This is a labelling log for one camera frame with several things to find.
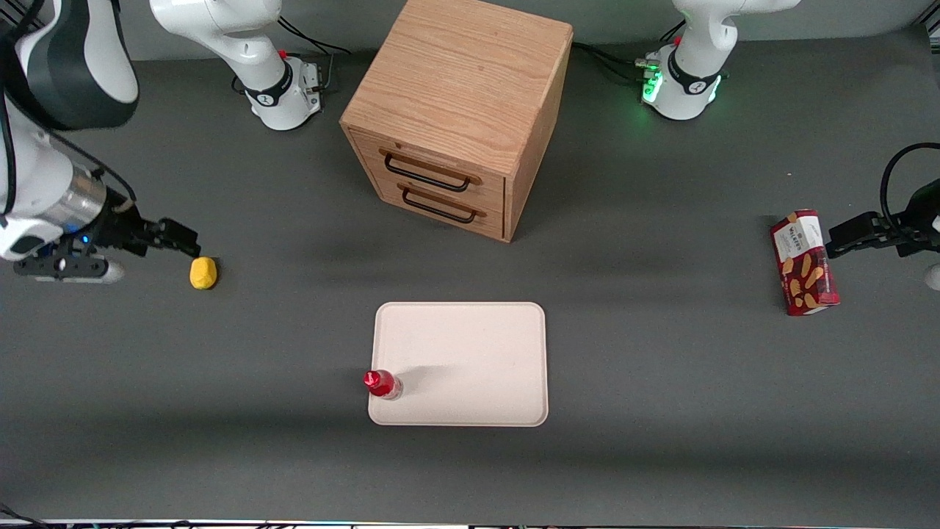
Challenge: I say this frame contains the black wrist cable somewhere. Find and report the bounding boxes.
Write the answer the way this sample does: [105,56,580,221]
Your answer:
[0,88,139,215]
[880,143,940,230]

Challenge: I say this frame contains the black arm base cables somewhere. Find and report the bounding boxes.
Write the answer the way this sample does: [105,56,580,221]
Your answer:
[571,20,688,83]
[278,10,353,95]

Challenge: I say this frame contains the red cookie box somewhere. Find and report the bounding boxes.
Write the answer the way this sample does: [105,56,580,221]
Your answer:
[770,209,841,317]

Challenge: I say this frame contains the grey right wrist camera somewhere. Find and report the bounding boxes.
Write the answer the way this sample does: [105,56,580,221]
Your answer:
[12,253,126,286]

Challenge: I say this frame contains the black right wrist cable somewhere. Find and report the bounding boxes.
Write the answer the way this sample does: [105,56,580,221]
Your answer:
[0,88,139,215]

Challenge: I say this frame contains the yellow lemon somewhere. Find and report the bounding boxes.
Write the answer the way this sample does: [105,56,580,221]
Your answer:
[189,256,219,290]

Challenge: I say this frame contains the black right arm base cables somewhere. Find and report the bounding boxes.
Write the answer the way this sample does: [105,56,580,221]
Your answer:
[278,10,353,95]

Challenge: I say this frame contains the short black drawer handle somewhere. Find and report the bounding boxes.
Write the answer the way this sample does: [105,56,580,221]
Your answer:
[397,183,487,225]

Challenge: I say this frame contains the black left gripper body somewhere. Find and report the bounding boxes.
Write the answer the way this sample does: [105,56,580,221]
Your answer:
[892,179,940,259]

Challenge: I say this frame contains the long black drawer handle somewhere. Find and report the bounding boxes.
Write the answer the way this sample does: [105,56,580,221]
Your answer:
[379,147,483,194]

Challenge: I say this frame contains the black left arm base cables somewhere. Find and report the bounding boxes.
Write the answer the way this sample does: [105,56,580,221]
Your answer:
[571,20,688,83]

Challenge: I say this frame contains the beige rectangular tray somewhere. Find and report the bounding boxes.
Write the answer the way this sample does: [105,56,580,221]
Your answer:
[367,301,550,428]

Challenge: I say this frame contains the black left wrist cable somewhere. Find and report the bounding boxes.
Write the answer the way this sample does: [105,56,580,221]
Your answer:
[880,143,940,230]

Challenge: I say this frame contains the wooden drawer cabinet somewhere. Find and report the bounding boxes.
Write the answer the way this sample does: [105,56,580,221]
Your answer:
[339,0,574,244]

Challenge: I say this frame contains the red coke bottle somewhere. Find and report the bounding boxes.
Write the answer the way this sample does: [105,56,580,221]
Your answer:
[364,370,404,402]

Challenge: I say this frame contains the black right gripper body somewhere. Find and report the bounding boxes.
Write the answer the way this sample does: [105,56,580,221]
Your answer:
[82,204,165,258]

